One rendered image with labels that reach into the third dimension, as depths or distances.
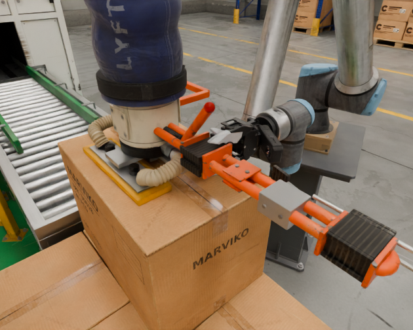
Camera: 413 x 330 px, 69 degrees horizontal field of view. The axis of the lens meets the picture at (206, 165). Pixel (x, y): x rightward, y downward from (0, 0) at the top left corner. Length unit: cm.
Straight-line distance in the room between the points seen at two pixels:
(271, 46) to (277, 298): 77
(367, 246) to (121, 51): 58
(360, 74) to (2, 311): 140
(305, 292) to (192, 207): 117
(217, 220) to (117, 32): 47
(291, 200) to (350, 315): 129
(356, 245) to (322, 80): 96
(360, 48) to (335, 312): 123
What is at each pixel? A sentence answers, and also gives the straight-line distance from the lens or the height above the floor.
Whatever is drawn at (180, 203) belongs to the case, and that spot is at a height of 94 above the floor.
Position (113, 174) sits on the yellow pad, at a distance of 84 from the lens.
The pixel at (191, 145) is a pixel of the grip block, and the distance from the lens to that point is 68.
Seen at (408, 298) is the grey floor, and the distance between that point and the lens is 199.
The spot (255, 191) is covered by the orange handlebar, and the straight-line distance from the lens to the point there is 56.
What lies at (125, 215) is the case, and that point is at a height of 94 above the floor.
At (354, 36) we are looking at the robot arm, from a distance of 109.
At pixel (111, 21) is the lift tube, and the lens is 70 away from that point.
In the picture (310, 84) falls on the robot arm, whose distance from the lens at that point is 136.
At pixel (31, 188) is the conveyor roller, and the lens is 168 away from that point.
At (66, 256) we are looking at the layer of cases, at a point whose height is 54.
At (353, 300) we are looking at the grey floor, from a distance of 184.
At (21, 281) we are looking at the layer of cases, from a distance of 124.
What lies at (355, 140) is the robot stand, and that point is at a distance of 157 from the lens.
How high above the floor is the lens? 142
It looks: 33 degrees down
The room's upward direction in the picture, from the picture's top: straight up
